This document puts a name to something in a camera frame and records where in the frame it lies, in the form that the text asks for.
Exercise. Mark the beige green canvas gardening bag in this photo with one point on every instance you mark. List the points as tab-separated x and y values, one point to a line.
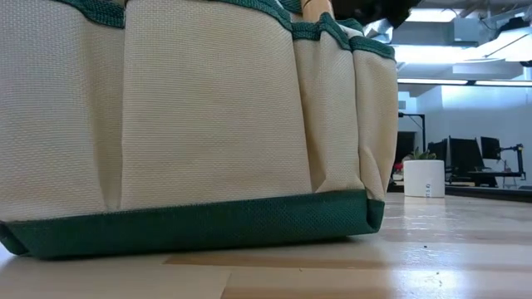
208	124

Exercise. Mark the black monitor on arm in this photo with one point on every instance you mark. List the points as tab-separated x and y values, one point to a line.
490	147

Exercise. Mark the long ceiling light strip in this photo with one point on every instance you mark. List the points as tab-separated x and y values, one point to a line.
432	81

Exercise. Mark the thin black floor stand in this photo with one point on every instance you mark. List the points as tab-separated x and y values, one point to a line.
423	133

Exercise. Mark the small green succulent plant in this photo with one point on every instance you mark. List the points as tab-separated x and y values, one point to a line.
422	156

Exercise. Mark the small black monitor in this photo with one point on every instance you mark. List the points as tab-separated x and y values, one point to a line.
438	151

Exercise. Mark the small red object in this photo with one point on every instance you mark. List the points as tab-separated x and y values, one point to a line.
398	167

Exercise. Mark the large black monitor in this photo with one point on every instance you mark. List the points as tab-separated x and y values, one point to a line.
465	155

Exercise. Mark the white cylindrical plant pot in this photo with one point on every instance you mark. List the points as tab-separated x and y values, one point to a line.
422	178

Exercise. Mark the dark office desk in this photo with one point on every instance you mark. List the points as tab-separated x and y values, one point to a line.
484	179

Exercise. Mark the dark long bench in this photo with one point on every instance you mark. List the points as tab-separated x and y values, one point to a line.
490	193

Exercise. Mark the silver spiral ceiling duct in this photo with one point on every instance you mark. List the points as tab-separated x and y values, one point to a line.
380	31

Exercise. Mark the grey rectangular ceiling duct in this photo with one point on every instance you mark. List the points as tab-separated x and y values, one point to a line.
436	33

